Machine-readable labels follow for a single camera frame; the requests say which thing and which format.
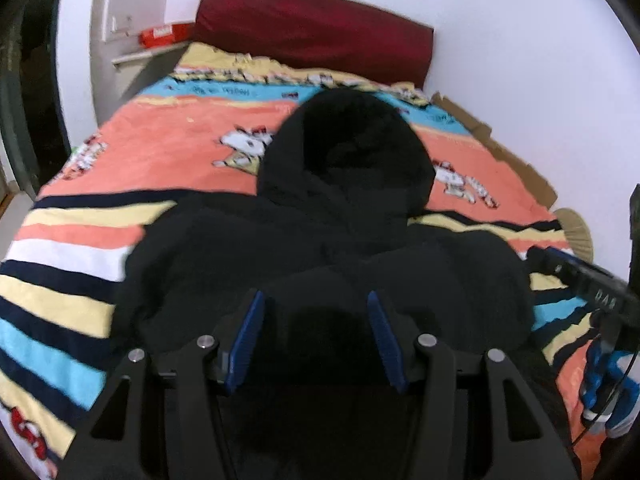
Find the person's right hand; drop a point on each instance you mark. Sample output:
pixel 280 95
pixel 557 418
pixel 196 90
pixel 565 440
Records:
pixel 612 385

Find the white wall switch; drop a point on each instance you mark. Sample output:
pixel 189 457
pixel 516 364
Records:
pixel 121 26

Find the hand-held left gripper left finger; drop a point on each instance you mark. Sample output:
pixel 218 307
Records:
pixel 243 344

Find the black hooded jacket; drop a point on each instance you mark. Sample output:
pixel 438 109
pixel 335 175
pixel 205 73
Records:
pixel 345 200

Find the brown cardboard sheet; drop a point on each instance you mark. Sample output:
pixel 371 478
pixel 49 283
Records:
pixel 505 152

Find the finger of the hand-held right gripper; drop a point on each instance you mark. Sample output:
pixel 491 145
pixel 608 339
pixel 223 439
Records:
pixel 547 259

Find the dark red pillow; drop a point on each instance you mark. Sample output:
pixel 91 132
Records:
pixel 315 30

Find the red packet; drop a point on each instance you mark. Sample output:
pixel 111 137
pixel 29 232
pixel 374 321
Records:
pixel 162 36

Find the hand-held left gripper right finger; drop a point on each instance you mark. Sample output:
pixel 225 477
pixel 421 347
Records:
pixel 389 345

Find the striped printed blanket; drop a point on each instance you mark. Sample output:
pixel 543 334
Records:
pixel 165 160

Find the beige woven fan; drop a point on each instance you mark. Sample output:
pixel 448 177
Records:
pixel 577 232

